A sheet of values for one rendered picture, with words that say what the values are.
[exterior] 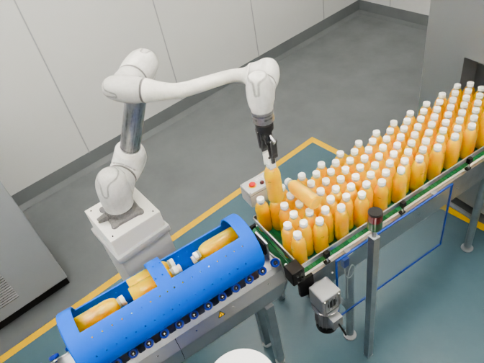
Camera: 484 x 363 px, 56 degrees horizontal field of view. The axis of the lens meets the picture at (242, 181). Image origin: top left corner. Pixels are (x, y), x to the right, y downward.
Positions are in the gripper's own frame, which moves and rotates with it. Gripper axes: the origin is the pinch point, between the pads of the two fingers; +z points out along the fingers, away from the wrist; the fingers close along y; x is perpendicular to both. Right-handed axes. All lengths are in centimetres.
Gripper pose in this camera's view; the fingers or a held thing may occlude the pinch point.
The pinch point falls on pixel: (269, 160)
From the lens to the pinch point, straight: 197.0
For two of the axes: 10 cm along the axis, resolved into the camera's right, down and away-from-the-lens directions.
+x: 8.5, -4.4, 3.0
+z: 1.5, 7.4, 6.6
